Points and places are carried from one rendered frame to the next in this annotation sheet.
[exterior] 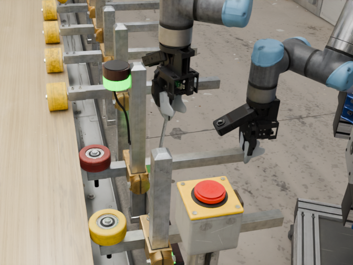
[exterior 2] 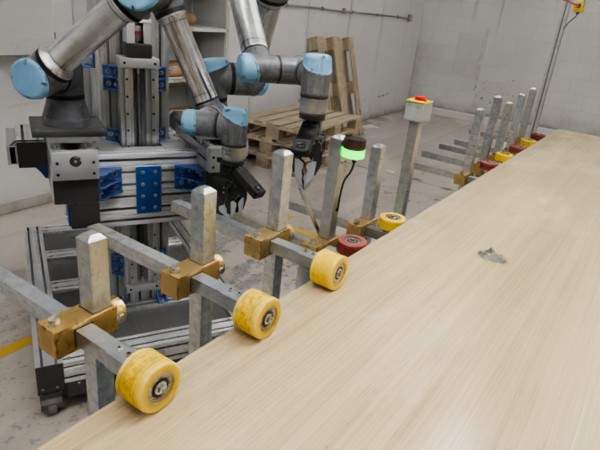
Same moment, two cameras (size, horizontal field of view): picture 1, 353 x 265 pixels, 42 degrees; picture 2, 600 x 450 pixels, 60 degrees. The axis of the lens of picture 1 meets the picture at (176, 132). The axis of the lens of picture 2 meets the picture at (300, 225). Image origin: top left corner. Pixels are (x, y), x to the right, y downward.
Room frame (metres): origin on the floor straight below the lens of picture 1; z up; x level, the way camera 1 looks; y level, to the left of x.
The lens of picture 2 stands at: (1.90, 1.09, 1.47)
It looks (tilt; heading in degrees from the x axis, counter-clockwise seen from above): 23 degrees down; 229
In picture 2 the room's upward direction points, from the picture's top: 6 degrees clockwise
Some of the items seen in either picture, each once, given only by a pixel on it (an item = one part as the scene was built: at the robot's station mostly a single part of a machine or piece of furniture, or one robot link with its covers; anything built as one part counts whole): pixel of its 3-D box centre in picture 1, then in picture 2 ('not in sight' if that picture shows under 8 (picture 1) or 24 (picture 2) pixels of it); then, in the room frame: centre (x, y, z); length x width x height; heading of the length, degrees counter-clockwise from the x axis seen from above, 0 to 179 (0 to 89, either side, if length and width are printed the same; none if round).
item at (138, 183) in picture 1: (134, 171); (322, 246); (0.96, 0.10, 0.85); 0.14 x 0.06 x 0.05; 16
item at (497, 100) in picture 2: not in sight; (487, 144); (-0.50, -0.32, 0.93); 0.04 x 0.04 x 0.48; 16
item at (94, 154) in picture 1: (95, 169); (349, 257); (0.95, 0.21, 0.85); 0.08 x 0.08 x 0.11
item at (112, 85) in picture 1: (116, 80); (353, 152); (0.93, 0.14, 1.13); 0.06 x 0.06 x 0.02
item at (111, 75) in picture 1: (116, 70); (354, 143); (0.93, 0.14, 1.16); 0.06 x 0.06 x 0.02
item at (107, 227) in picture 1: (108, 238); (390, 232); (0.71, 0.14, 0.85); 0.08 x 0.08 x 0.11
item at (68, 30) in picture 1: (116, 27); (53, 312); (1.72, 0.26, 0.95); 0.50 x 0.04 x 0.04; 106
